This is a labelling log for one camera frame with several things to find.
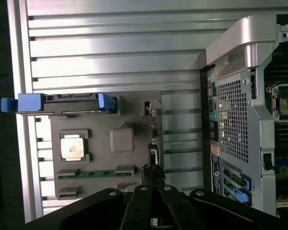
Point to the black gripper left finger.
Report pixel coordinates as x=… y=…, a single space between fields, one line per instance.
x=139 y=206

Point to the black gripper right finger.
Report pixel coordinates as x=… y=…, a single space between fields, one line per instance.
x=172 y=208

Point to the green RAM stick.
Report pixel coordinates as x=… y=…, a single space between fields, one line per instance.
x=98 y=174

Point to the black rear label sticker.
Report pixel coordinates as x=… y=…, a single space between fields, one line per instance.
x=216 y=172

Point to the blue slot latch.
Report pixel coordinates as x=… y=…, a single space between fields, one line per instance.
x=241 y=195
x=246 y=182

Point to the grey parts rack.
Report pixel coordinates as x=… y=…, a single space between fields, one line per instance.
x=100 y=134

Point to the silver CPU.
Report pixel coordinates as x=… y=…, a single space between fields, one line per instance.
x=72 y=148

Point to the open PC case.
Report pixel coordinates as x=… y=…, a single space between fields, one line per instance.
x=240 y=119

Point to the hard disk with blue carrier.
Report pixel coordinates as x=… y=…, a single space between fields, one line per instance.
x=69 y=105

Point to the green motherboard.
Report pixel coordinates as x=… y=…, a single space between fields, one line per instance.
x=286 y=134

